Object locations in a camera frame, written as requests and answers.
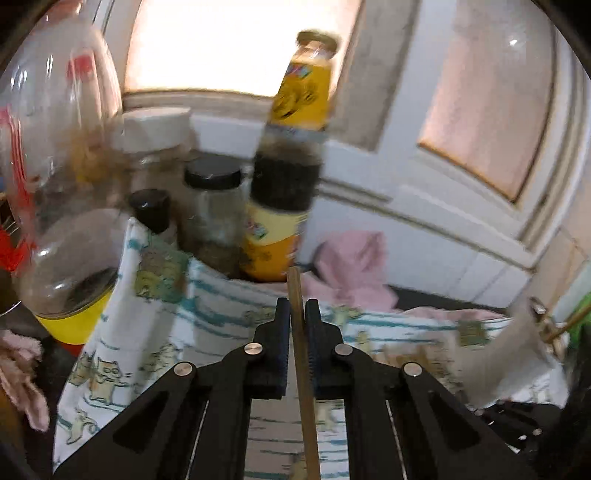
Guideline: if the white frosted glass window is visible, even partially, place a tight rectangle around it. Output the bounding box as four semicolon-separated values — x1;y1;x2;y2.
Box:
92;0;591;287

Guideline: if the pink cloth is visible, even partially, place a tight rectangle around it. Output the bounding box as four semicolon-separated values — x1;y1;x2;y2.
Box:
295;231;509;324

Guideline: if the clear plastic bottle red label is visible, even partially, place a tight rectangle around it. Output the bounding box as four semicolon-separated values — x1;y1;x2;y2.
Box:
0;0;125;319

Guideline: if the glass jar with black lid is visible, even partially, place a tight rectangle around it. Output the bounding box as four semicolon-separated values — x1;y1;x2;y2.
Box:
178;154;247;278

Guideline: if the yellow label sauce bottle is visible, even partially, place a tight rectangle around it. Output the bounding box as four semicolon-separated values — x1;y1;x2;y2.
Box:
239;30;340;283

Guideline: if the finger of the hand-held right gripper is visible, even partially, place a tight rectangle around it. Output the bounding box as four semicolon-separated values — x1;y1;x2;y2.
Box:
475;399;550;455

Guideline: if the glass jar with white lid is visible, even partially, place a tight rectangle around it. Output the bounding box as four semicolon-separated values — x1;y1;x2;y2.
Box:
113;107;195;197

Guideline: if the small black cap bottle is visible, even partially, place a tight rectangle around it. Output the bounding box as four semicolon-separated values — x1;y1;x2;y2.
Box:
128;188;178;245

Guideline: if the wooden chopstick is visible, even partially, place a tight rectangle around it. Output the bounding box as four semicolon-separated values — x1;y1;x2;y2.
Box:
288;267;322;480
542;305;591;343

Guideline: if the yellow plastic container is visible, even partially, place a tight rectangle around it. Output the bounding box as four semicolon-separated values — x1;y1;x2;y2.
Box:
36;277;115;346

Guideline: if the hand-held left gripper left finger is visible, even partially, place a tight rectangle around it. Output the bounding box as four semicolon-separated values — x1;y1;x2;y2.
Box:
53;298;291;480

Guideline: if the pink rag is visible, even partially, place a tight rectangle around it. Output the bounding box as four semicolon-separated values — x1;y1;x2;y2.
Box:
0;330;51;432

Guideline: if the white cat print cloth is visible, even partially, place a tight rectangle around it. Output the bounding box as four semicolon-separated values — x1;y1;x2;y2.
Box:
53;217;568;480

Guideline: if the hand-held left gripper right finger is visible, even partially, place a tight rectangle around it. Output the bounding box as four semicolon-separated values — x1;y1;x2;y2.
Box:
305;299;539;480

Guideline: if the green plastic object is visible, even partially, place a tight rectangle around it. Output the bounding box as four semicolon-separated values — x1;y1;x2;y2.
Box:
561;288;591;342

